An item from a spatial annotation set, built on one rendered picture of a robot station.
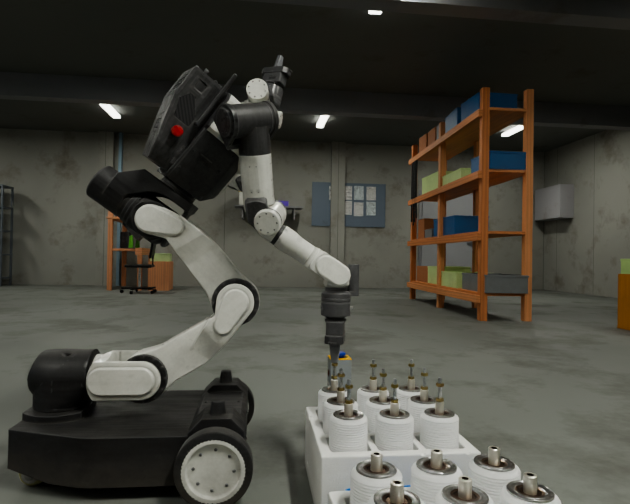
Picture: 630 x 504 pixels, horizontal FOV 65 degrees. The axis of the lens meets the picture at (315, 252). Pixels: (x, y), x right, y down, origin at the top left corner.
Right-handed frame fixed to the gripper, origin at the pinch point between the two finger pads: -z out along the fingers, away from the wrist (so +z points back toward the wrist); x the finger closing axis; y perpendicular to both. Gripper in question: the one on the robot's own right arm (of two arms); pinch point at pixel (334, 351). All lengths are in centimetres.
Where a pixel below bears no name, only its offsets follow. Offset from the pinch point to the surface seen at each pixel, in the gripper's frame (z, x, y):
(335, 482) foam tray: -24.4, 31.4, 3.2
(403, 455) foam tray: -18.6, 27.6, 18.9
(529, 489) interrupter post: -10, 60, 38
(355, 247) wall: 53, -932, -32
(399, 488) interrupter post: -9, 66, 16
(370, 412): -13.7, 12.0, 10.9
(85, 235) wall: 65, -799, -579
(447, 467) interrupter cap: -11, 51, 26
